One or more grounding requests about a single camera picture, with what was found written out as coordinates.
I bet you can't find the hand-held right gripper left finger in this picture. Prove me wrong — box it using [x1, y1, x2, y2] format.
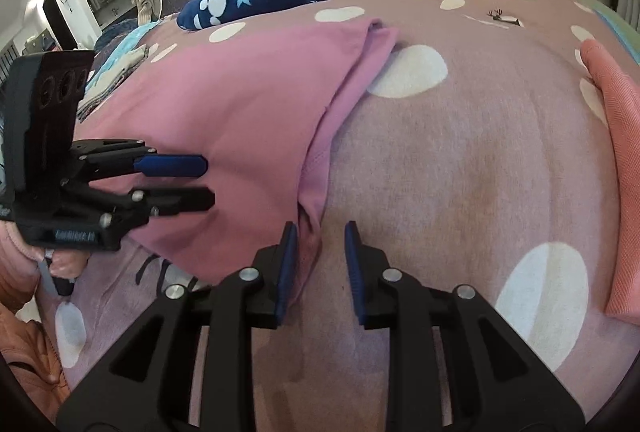
[56, 222, 300, 432]

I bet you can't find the polka dot deer blanket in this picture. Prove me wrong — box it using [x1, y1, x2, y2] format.
[37, 0, 640, 432]

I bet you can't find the pink long-sleeved shirt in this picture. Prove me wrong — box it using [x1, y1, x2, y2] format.
[75, 18, 401, 287]

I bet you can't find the light blue printed cloth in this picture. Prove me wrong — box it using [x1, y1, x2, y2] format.
[95, 22, 156, 62]

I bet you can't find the person's left hand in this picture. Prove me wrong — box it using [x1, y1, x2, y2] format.
[47, 249, 92, 279]

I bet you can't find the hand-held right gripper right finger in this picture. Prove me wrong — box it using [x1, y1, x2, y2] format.
[344, 221, 587, 432]

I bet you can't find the orange leather jacket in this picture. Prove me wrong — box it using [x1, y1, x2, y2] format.
[0, 302, 71, 408]

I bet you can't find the person's left forearm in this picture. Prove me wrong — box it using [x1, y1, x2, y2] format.
[0, 219, 51, 317]

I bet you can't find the folded salmon garment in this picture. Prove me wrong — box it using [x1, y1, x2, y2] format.
[580, 39, 640, 319]

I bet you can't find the black television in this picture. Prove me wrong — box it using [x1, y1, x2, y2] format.
[42, 0, 81, 52]

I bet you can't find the cream folded cloth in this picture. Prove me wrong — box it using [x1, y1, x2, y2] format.
[77, 46, 151, 120]

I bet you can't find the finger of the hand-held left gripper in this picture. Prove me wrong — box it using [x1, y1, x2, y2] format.
[72, 139, 208, 180]
[60, 184, 216, 240]

